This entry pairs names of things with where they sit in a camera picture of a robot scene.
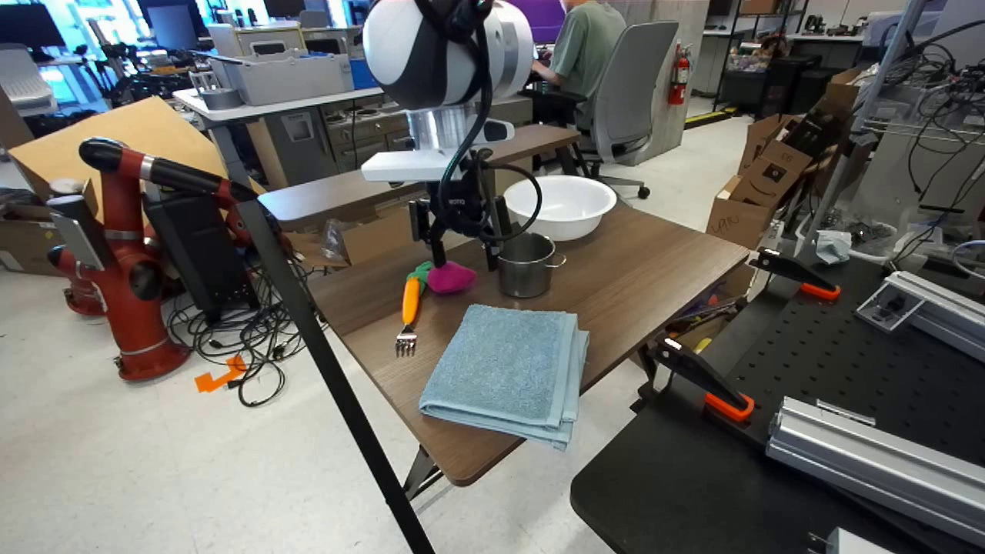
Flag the black floor cables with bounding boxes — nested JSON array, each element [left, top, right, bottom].
[[166, 286, 311, 413]]

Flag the red plush toy green leaves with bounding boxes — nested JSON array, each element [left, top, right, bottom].
[[411, 262, 477, 295]]

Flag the seated person green shirt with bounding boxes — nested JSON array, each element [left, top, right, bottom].
[[533, 0, 626, 123]]

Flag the grey office chair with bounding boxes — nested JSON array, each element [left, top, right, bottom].
[[564, 22, 678, 186]]

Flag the red fire extinguisher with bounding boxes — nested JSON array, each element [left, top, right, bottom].
[[669, 44, 690, 105]]

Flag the grey long bench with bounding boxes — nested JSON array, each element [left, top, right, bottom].
[[259, 125, 579, 226]]

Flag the large cardboard sheet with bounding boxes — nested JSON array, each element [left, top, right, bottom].
[[7, 95, 231, 198]]

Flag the red robot arm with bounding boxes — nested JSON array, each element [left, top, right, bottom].
[[48, 135, 254, 381]]

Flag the black tripod pole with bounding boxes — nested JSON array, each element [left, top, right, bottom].
[[238, 201, 435, 554]]

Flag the black clamp orange handle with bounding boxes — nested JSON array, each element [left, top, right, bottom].
[[648, 339, 756, 424]]

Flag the yellow handled brush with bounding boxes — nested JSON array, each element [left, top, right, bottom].
[[393, 275, 422, 356]]

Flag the white plastic basin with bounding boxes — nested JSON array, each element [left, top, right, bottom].
[[504, 177, 618, 243]]

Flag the aluminium extrusion rail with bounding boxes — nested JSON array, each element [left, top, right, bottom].
[[765, 398, 985, 547]]

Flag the small steel pot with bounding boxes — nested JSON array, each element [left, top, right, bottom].
[[495, 235, 565, 300]]

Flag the far black orange clamp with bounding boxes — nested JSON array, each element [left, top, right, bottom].
[[749, 250, 841, 301]]

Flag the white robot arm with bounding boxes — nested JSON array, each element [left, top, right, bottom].
[[360, 0, 533, 266]]

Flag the folded light blue towel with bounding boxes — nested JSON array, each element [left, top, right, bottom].
[[417, 305, 592, 448]]

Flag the cardboard boxes stack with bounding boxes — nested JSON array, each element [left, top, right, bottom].
[[704, 68, 859, 247]]

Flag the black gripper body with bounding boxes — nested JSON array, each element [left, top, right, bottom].
[[408, 167, 502, 241]]

